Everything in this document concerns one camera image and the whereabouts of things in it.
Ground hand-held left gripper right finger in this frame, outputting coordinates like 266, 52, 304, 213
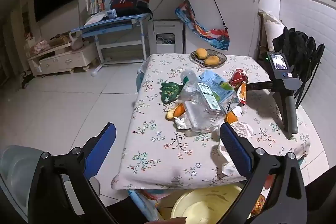
218, 122, 306, 224

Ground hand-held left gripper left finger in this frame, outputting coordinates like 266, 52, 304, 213
28, 122, 117, 224

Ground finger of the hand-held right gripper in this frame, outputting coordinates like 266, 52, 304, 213
247, 81, 275, 91

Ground large white tissue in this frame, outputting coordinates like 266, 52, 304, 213
211, 120, 255, 177

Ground red snack wrapper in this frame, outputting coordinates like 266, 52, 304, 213
229, 69, 249, 105

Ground large orange peel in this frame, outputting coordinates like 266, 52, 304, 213
225, 111, 237, 124

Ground blue milk carton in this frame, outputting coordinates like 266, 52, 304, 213
196, 70, 240, 112

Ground clear plastic bottle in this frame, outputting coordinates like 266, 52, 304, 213
181, 69, 226, 133

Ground yellow plastic basin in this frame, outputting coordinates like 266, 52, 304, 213
171, 185, 252, 224

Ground black jacket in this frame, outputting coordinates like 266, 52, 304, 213
272, 27, 325, 109

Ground wooden chair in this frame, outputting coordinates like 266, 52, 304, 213
257, 11, 273, 62

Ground white pillow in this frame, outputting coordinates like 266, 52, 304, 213
262, 11, 286, 52

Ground dark patterned plate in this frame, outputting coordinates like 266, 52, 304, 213
190, 49, 227, 67

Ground floral tablecloth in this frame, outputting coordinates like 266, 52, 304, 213
111, 53, 311, 190

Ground yellow mango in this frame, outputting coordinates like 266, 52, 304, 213
204, 55, 220, 66

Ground small white tissue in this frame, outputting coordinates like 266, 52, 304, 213
173, 116, 195, 131

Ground colourful patterned slipper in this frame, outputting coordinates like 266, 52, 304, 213
252, 193, 267, 215

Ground small orange peel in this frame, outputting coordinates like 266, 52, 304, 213
166, 104, 187, 120

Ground blue pink checked undercloth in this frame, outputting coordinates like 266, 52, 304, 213
128, 188, 168, 224

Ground colourful printed sling bag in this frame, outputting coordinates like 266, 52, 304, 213
175, 0, 230, 51

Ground green snack packet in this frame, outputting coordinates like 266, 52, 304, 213
161, 81, 184, 104

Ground white cabinet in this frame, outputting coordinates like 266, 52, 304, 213
183, 0, 282, 58

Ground grey plastic stool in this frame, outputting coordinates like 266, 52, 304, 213
0, 145, 101, 222

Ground cream television cabinet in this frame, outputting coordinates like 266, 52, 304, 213
28, 42, 99, 76

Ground white handbag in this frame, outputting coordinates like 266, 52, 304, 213
69, 31, 85, 51

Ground white air purifier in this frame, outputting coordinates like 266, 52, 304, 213
152, 19, 184, 54

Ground brown box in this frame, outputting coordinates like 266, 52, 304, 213
50, 34, 72, 47

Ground pink patterned bag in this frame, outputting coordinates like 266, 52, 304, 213
34, 39, 51, 54

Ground blue study desk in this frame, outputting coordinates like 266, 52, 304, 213
70, 13, 153, 77

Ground white papers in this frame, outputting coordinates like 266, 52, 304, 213
85, 13, 109, 25

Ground row of books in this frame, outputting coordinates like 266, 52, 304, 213
84, 0, 116, 16

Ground dark striped backpack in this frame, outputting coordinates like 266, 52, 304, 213
110, 0, 153, 18

